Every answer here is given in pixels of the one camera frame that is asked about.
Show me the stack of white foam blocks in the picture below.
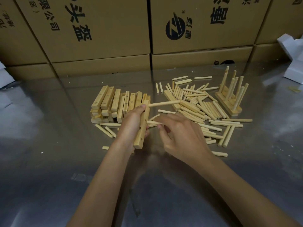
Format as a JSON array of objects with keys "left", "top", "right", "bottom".
[
  {"left": 0, "top": 61, "right": 15, "bottom": 89},
  {"left": 277, "top": 33, "right": 303, "bottom": 84}
]

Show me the person's left hand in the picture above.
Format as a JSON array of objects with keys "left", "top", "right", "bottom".
[{"left": 116, "top": 104, "right": 151, "bottom": 153}]

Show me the shiny metal table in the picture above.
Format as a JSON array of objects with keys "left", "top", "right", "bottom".
[{"left": 0, "top": 61, "right": 303, "bottom": 227}]

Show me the person's right forearm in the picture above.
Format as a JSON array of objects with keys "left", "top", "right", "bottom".
[{"left": 196, "top": 151, "right": 298, "bottom": 227}]

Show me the clear tape patch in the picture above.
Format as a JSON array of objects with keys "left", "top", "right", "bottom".
[{"left": 71, "top": 173, "right": 93, "bottom": 182}]

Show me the pile of drilled wooden bars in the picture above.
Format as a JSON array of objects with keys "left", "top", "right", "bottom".
[{"left": 90, "top": 85, "right": 151, "bottom": 124}]

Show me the stack of brown cardboard boxes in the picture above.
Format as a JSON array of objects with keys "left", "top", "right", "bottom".
[{"left": 0, "top": 0, "right": 303, "bottom": 79}]

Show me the person's right hand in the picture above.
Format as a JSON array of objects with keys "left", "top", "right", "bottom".
[{"left": 154, "top": 113, "right": 213, "bottom": 163}]

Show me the pile of wooden dowels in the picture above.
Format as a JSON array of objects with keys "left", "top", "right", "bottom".
[{"left": 95, "top": 75, "right": 253, "bottom": 158}]

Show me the person's left forearm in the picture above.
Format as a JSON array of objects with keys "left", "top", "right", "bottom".
[{"left": 67, "top": 142, "right": 134, "bottom": 227}]

